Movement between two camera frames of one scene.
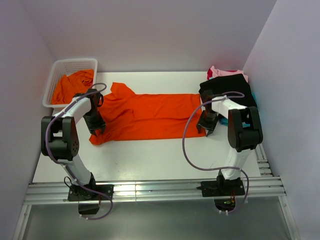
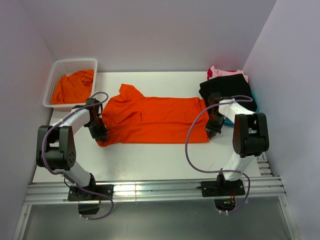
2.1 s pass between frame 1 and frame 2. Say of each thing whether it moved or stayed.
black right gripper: moved
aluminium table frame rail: stayed
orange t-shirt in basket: stayed
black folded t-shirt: stayed
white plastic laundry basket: stayed
